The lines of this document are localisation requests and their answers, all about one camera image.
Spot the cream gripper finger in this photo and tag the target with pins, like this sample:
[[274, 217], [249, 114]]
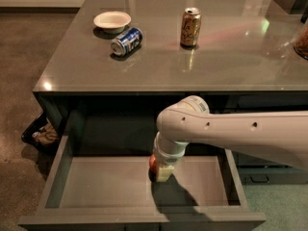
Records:
[[163, 172]]

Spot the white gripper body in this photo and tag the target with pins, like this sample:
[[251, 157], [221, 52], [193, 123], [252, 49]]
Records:
[[167, 159]]

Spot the red apple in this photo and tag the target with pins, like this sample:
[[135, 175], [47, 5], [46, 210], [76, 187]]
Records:
[[152, 163]]

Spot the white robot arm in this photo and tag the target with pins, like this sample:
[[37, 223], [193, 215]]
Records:
[[280, 137]]

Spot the open grey top drawer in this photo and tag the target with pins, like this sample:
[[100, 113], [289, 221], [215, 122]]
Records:
[[100, 181]]

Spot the blue soda can lying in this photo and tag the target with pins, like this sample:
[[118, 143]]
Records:
[[127, 41]]

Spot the gold upright soda can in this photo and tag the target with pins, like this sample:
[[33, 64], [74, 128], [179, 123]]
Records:
[[190, 28]]

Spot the white bowl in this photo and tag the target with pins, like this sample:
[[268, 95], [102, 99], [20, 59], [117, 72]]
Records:
[[112, 22]]

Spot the brown jar at edge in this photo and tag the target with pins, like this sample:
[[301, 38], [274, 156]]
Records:
[[301, 43]]

